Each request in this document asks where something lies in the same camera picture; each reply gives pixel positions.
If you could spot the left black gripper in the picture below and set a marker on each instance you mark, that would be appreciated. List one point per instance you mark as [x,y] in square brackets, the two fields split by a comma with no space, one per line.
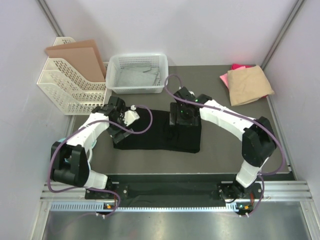
[117,135]

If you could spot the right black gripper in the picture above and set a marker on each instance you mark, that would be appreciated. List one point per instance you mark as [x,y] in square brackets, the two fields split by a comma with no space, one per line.
[175,109]

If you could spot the black daisy print t-shirt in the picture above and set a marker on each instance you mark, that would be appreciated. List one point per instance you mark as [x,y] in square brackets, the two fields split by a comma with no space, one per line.
[163,136]

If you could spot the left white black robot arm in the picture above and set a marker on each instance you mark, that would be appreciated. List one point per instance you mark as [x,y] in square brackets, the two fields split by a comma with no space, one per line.
[71,158]

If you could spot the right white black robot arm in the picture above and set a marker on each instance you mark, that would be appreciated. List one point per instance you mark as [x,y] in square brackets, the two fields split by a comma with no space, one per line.
[258,141]

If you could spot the teal cat ear headphones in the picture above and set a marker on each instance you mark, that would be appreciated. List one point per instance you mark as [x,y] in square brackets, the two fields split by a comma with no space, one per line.
[90,151]

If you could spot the pink folded t-shirt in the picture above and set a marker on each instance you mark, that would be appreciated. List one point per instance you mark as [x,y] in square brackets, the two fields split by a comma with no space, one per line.
[224,79]

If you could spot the grey folded cloth in basket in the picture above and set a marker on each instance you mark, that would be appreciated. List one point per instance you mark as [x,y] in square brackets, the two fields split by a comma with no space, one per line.
[138,75]

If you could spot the white perforated plastic basket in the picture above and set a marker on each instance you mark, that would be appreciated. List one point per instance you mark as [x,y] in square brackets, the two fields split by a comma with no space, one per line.
[117,62]

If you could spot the cream perforated file organizer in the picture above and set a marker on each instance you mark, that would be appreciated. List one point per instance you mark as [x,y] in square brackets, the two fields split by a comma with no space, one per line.
[67,88]

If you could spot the red folded t-shirt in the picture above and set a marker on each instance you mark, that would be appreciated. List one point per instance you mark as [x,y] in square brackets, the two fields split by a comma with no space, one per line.
[236,66]

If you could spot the beige folded t-shirt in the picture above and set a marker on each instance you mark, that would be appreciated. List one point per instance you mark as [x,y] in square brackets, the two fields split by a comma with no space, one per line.
[247,85]

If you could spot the brown cardboard folder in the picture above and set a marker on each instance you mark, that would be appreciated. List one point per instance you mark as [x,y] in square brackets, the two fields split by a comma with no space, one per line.
[84,56]

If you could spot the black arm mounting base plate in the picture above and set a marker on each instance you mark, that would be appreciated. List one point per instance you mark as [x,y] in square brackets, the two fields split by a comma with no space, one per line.
[176,190]

